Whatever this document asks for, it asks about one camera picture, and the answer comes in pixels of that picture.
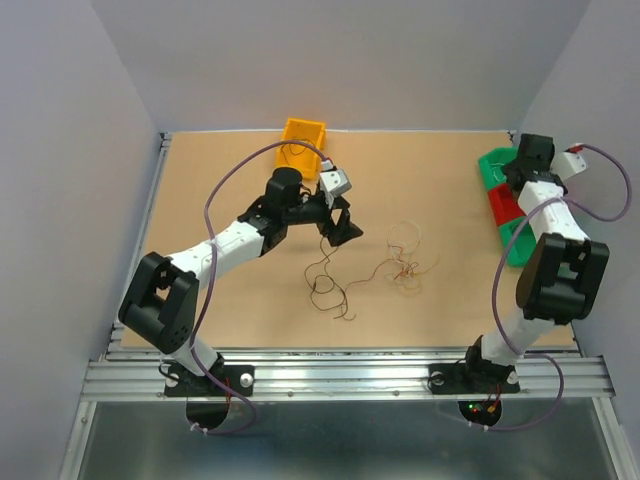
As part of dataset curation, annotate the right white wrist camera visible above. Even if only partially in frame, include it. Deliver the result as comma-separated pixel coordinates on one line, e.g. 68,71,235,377
550,144,587,181

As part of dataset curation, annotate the far green plastic bin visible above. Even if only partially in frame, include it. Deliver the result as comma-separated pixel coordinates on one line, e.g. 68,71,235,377
478,147,517,191

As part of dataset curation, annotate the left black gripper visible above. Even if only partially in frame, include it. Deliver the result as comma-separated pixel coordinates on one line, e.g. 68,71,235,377
283,193,363,247

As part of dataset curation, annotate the purple camera cable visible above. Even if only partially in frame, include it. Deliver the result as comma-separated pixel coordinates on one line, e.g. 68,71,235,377
189,141,336,436
467,143,632,432

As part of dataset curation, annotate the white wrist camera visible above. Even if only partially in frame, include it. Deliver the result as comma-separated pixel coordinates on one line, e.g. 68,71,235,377
318,159,352,208
550,144,587,181

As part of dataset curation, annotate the red plastic bin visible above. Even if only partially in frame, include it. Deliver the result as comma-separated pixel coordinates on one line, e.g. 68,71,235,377
487,183,524,227

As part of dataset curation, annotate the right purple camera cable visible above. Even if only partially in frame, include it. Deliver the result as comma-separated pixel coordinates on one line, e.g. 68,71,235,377
467,143,632,432

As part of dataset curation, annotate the coloured wire bundle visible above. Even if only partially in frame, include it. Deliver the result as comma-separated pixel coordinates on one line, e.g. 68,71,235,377
344,218,442,297

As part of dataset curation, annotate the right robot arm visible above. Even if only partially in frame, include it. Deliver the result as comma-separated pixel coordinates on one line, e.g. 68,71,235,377
460,134,609,390

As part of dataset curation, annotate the yellow plastic bin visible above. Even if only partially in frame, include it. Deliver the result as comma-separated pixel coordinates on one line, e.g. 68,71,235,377
275,117,326,181

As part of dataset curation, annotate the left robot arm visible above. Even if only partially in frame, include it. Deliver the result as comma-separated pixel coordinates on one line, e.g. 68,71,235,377
118,167,363,394

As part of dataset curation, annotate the dark brown wire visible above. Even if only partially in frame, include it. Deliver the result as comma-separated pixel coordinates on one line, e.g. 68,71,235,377
303,234,357,322
278,138,319,169

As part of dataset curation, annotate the green plastic bin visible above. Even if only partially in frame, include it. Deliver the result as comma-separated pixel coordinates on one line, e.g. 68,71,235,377
478,147,517,191
498,216,536,268

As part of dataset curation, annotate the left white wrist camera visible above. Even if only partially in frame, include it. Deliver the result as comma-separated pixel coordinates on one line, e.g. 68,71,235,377
318,159,352,208

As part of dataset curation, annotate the aluminium mounting rail frame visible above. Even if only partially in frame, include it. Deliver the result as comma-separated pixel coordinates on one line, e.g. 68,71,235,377
57,130,621,480

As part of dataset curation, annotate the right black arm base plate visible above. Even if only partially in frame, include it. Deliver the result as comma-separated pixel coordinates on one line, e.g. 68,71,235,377
426,362,520,395

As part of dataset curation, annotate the near green plastic bin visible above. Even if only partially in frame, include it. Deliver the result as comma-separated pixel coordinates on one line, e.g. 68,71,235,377
498,216,536,268

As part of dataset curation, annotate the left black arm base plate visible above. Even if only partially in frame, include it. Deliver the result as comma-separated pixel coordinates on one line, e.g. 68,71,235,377
158,362,255,398

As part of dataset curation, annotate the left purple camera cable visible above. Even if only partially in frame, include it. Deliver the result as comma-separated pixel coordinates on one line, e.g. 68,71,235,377
189,141,336,436

